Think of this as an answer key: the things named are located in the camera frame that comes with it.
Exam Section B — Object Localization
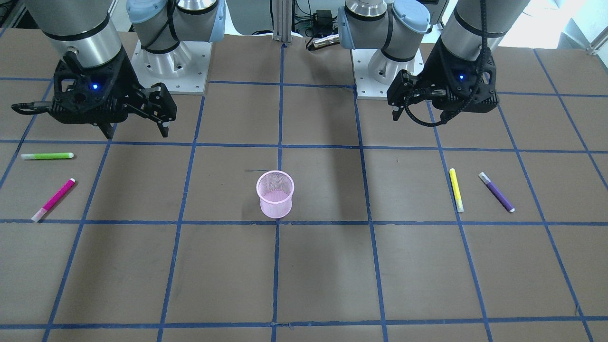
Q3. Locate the aluminium frame post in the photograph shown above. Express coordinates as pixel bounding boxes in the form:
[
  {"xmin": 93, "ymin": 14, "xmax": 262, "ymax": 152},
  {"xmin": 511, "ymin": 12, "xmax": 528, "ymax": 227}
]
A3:
[{"xmin": 271, "ymin": 0, "xmax": 293, "ymax": 46}]

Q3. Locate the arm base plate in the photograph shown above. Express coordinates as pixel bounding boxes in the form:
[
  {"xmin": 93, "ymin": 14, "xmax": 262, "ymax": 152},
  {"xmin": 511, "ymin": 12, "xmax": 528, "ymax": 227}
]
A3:
[
  {"xmin": 131, "ymin": 41, "xmax": 213, "ymax": 95},
  {"xmin": 351, "ymin": 48, "xmax": 424, "ymax": 101}
]

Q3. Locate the black power adapter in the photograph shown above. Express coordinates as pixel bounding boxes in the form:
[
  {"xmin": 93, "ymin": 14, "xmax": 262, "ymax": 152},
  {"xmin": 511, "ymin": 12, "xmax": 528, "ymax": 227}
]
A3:
[{"xmin": 313, "ymin": 9, "xmax": 333, "ymax": 31}]

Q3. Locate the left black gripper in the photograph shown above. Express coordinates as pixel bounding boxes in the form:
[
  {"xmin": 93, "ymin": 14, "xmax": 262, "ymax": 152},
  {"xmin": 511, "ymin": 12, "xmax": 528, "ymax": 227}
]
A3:
[{"xmin": 387, "ymin": 38, "xmax": 499, "ymax": 125}]

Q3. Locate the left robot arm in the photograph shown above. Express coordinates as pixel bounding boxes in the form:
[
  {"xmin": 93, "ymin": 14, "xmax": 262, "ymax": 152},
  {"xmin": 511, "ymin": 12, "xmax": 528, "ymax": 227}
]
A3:
[{"xmin": 336, "ymin": 0, "xmax": 529, "ymax": 127}]

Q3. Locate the pink mesh cup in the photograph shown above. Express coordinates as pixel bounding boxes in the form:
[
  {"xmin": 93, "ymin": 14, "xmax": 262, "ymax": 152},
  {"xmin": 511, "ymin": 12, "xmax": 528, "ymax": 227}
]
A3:
[{"xmin": 256, "ymin": 170, "xmax": 295, "ymax": 219}]

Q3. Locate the black braided cable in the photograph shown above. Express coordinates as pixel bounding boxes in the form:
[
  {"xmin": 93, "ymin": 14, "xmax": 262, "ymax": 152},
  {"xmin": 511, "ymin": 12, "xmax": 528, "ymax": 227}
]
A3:
[{"xmin": 404, "ymin": 0, "xmax": 490, "ymax": 127}]

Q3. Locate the green pen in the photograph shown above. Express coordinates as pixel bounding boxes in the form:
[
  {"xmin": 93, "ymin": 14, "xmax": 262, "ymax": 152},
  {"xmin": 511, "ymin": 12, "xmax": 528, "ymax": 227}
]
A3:
[{"xmin": 20, "ymin": 153, "xmax": 74, "ymax": 160}]

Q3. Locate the purple pen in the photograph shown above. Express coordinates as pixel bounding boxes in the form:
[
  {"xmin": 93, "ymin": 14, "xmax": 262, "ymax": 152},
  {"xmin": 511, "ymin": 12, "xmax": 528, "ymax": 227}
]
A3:
[{"xmin": 478, "ymin": 172, "xmax": 515, "ymax": 213}]

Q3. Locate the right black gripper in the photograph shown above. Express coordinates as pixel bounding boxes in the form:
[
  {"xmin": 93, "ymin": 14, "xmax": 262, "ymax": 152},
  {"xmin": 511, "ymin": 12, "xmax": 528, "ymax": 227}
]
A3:
[{"xmin": 11, "ymin": 46, "xmax": 178, "ymax": 140}]

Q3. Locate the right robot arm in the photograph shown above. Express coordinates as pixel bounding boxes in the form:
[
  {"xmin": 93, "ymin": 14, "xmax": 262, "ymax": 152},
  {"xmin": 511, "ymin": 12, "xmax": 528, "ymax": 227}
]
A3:
[{"xmin": 11, "ymin": 0, "xmax": 227, "ymax": 139}]

